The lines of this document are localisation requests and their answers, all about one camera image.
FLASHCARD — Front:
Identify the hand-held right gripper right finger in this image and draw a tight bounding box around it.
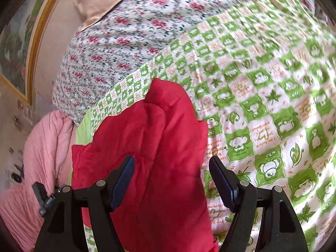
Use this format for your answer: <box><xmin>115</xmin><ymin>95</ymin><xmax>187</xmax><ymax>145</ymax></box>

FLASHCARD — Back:
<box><xmin>209</xmin><ymin>155</ymin><xmax>309</xmax><ymax>252</ymax></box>

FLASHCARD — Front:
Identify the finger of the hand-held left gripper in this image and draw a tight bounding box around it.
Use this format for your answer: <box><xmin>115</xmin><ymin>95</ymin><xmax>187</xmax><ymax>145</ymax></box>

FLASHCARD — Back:
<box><xmin>32</xmin><ymin>181</ymin><xmax>63</xmax><ymax>216</ymax></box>

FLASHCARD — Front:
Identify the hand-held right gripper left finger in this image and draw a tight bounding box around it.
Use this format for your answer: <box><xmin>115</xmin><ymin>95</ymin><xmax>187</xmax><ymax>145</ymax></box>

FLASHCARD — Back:
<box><xmin>34</xmin><ymin>155</ymin><xmax>135</xmax><ymax>252</ymax></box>

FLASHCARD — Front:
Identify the red quilted jacket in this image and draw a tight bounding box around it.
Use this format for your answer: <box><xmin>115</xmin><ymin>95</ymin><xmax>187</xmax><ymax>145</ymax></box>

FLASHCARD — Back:
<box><xmin>71</xmin><ymin>77</ymin><xmax>219</xmax><ymax>252</ymax></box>

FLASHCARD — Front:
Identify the pink quilt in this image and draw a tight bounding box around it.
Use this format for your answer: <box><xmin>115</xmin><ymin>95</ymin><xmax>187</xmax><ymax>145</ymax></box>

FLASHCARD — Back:
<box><xmin>0</xmin><ymin>109</ymin><xmax>79</xmax><ymax>252</ymax></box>

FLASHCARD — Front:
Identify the green checkered printed blanket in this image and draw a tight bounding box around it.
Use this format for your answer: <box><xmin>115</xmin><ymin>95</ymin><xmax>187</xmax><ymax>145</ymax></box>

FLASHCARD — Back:
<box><xmin>67</xmin><ymin>0</ymin><xmax>336</xmax><ymax>252</ymax></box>

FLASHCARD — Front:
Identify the floral quilt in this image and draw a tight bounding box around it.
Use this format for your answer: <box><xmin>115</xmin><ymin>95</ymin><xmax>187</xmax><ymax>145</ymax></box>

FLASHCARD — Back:
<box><xmin>52</xmin><ymin>0</ymin><xmax>315</xmax><ymax>125</ymax></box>

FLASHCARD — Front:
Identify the gold framed picture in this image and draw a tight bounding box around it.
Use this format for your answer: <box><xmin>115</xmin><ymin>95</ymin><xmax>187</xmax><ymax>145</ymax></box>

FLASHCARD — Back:
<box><xmin>0</xmin><ymin>0</ymin><xmax>71</xmax><ymax>105</ymax></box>

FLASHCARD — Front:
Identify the beige pillow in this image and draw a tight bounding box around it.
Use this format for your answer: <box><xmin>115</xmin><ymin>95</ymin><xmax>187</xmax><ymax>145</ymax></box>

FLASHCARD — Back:
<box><xmin>73</xmin><ymin>0</ymin><xmax>147</xmax><ymax>30</ymax></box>

